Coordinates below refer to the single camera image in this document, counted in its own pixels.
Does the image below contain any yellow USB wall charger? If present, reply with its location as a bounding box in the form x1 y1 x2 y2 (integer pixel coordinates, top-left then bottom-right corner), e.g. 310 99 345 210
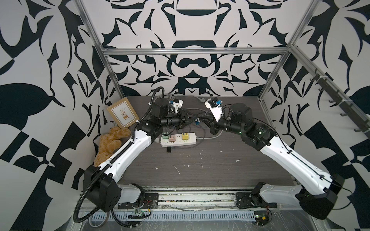
182 132 189 141

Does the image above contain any white power strip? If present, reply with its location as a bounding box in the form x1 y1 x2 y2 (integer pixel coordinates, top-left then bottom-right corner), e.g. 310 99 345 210
160 133 197 147

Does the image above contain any pink USB wall charger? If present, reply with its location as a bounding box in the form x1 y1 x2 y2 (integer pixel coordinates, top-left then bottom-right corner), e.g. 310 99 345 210
169 135 176 142

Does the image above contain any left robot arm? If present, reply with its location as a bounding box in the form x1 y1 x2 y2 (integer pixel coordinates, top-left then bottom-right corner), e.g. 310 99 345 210
73 94 198 223

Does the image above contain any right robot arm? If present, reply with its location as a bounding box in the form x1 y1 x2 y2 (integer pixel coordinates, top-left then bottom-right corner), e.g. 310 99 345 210
202 98 345 219

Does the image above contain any brown teddy bear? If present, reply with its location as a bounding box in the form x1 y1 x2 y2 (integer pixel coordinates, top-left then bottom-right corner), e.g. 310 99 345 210
93 126 131 167

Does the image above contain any small circuit board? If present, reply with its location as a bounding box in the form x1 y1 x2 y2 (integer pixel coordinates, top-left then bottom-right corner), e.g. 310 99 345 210
254 210 271 227

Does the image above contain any tape roll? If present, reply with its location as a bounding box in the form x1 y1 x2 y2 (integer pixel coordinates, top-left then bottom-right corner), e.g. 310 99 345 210
88 211 110 228

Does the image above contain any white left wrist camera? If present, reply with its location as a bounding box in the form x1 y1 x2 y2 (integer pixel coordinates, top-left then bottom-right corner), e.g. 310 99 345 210
170 99 183 114

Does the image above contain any wooden picture frame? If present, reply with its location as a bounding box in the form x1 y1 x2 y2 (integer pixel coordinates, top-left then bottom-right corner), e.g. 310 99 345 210
107 97 139 129

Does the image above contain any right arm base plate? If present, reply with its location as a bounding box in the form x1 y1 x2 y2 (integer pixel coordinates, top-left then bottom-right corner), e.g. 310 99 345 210
235 193 277 209

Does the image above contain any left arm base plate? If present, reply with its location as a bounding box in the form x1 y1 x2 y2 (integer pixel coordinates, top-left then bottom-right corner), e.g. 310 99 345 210
118 193 159 209

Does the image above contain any black wall hook rack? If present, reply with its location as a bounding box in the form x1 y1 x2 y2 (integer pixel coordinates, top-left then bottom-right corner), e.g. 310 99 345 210
310 68 370 140

